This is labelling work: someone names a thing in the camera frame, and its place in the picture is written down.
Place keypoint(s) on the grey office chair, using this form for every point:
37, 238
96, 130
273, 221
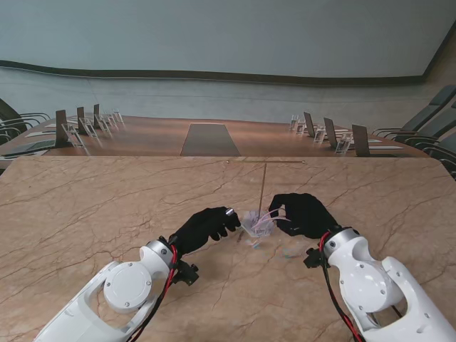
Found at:
4, 135
441, 94
5, 112
447, 146
434, 121

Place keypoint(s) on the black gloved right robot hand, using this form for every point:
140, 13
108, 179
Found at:
310, 217

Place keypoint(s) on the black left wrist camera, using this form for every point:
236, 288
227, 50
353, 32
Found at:
187, 274

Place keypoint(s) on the dark upright desk monitor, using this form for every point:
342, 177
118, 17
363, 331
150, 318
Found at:
61, 128
330, 133
81, 121
96, 115
360, 140
309, 124

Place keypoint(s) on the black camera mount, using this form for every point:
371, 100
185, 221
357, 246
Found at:
314, 259

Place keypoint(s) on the grey desk pad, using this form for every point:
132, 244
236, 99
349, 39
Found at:
32, 145

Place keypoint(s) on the clear acrylic name stand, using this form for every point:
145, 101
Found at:
301, 127
294, 123
103, 124
74, 136
319, 135
118, 117
343, 144
89, 129
110, 119

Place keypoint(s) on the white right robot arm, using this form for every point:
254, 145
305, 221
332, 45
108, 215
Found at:
374, 281

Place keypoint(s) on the white paper sheet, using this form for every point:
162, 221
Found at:
39, 134

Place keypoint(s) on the brown wooden conference table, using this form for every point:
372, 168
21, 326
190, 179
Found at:
149, 135

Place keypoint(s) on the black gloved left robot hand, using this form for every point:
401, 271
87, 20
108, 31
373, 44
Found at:
203, 228

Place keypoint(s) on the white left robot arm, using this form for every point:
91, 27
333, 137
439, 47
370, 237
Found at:
107, 303

